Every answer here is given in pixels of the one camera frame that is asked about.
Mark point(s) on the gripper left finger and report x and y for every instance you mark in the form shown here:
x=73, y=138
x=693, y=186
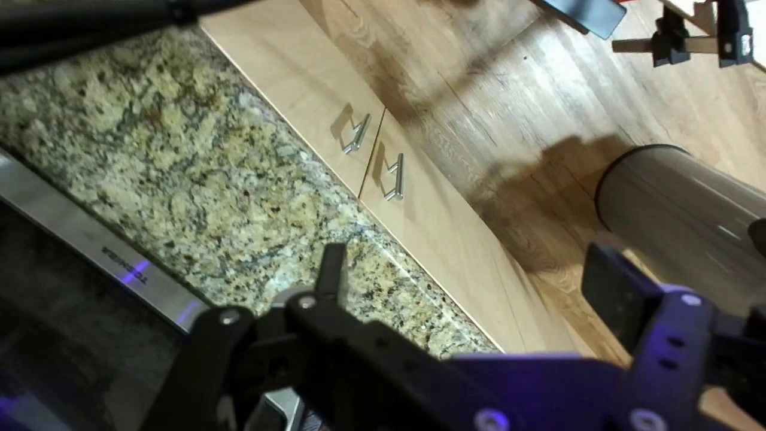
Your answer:
x=335, y=353

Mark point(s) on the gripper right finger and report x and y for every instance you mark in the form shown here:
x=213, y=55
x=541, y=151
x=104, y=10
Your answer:
x=670, y=335

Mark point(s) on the stainless steel trash can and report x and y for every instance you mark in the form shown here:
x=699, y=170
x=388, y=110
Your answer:
x=676, y=209

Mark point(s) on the light wood cabinet door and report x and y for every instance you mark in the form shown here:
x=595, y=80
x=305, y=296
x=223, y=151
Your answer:
x=443, y=239
x=299, y=72

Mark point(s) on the black glass cooktop steel trim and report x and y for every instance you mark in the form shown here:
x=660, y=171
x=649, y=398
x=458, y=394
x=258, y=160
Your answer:
x=72, y=311

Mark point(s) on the wooden bar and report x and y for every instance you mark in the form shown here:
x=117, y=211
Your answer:
x=634, y=45

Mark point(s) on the black clamp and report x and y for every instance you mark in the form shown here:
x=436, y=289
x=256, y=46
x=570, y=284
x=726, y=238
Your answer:
x=735, y=33
x=670, y=42

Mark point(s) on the grey plate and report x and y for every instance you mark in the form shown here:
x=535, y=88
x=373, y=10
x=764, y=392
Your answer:
x=589, y=13

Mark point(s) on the black stand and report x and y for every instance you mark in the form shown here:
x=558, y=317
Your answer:
x=84, y=30

